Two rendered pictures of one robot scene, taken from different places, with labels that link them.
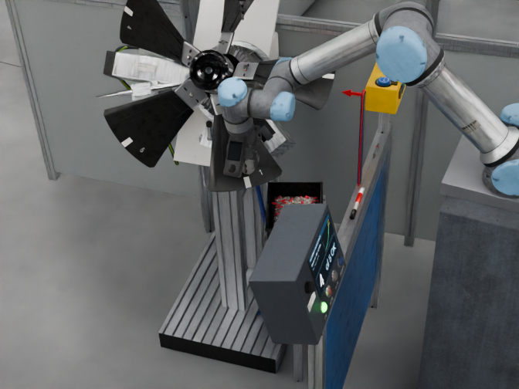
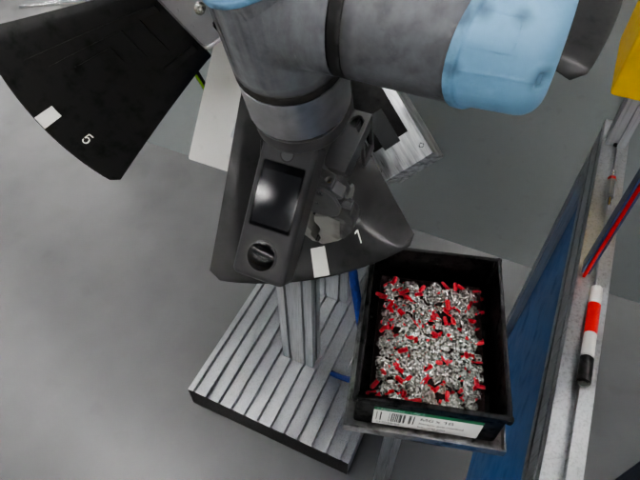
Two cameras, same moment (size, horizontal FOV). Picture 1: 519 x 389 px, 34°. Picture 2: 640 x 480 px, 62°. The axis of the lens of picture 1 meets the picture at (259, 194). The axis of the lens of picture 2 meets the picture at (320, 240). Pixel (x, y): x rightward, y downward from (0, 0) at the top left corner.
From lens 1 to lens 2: 1.90 m
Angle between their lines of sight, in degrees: 11
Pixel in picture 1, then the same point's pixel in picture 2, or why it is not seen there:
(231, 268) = (297, 320)
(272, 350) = (345, 444)
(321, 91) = (587, 18)
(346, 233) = (568, 430)
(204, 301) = (260, 344)
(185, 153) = (211, 148)
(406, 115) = (602, 109)
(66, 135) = not seen: hidden behind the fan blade
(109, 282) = (148, 290)
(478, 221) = not seen: outside the picture
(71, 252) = (112, 240)
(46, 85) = not seen: hidden behind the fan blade
